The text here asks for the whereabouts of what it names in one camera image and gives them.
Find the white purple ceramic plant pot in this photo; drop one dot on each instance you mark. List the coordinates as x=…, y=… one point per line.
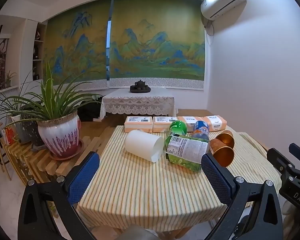
x=60, y=137

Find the copper metal cup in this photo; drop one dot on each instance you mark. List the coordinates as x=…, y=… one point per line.
x=225, y=138
x=222, y=155

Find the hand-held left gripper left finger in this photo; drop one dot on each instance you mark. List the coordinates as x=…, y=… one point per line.
x=83, y=177

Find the orange tissue pack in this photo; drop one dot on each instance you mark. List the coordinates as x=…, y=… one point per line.
x=188, y=121
x=163, y=124
x=216, y=122
x=137, y=125

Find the green striped leafy plant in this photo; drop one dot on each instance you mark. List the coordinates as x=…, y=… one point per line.
x=50, y=97

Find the white toilet paper roll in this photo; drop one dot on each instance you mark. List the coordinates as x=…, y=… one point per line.
x=142, y=143

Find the thin-leaved green plant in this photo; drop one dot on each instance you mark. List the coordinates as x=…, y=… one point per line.
x=7, y=102

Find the brown pot saucer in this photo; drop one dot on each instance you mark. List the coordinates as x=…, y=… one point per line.
x=76, y=151

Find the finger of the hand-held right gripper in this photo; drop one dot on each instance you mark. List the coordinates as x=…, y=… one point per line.
x=298, y=150
x=277, y=156

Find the green labelled snack canister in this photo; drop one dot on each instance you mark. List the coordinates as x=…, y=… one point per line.
x=187, y=151

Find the blue drink can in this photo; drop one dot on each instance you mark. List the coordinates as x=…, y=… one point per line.
x=200, y=130

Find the yellow striped tablecloth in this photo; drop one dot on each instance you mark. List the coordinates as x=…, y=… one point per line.
x=145, y=192

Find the wooden slat bench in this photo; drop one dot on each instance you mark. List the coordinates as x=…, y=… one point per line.
x=40, y=163

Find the black bag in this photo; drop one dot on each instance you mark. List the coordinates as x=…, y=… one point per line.
x=90, y=110

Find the grey plant pot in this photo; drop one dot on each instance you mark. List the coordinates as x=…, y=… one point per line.
x=18, y=130

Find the white lace tablecloth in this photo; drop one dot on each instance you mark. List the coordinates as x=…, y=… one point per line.
x=137, y=103

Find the dark teapot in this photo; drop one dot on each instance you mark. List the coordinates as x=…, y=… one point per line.
x=140, y=83

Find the small potted plant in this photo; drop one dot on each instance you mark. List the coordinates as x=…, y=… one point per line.
x=8, y=78

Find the wide landscape painted blind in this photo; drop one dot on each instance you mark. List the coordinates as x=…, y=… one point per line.
x=157, y=42

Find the dark speckled plant pot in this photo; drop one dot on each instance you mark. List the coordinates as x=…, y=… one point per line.
x=31, y=130

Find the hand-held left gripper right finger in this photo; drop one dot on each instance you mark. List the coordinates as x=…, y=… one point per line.
x=217, y=180

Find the white wall shelf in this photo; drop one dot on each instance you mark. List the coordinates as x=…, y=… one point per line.
x=38, y=50

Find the narrow landscape painted blind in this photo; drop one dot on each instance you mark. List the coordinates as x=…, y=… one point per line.
x=77, y=45

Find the green plastic bottle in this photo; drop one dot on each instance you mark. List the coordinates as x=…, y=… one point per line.
x=178, y=128

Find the dark tea tray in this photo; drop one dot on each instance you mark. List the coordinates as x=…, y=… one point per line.
x=140, y=90

